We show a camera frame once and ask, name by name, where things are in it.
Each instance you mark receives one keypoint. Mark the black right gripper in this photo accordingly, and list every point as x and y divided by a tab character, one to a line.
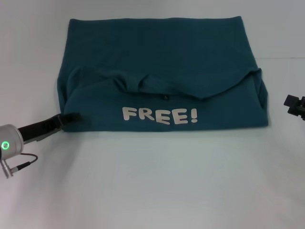
301	108

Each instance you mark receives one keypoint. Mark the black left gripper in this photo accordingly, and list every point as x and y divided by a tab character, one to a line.
38	130

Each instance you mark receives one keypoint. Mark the blue shirt with FREE print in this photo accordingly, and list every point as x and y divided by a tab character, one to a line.
162	71

